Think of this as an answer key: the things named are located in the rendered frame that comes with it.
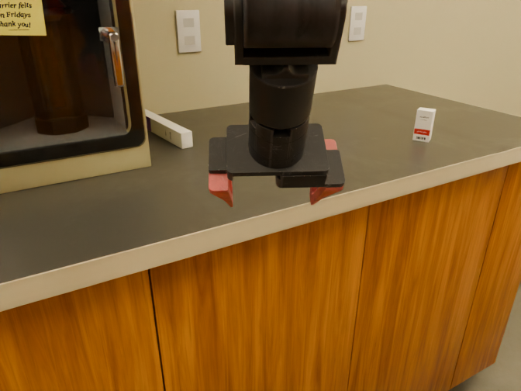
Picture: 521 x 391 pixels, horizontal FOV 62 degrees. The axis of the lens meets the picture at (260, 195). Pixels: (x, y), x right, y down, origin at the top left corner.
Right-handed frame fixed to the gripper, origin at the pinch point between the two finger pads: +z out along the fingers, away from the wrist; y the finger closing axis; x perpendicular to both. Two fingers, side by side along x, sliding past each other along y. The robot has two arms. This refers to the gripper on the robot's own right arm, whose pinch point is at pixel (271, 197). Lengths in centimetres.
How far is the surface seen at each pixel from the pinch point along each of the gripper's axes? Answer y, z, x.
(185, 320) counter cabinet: 13.6, 31.5, 3.7
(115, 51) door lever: 24.0, 3.7, -32.9
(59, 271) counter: 27.8, 10.7, 3.6
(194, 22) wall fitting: 16, 32, -84
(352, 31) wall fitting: -37, 49, -104
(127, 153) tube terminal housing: 25.9, 24.2, -28.2
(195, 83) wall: 16, 47, -76
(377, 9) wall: -47, 46, -112
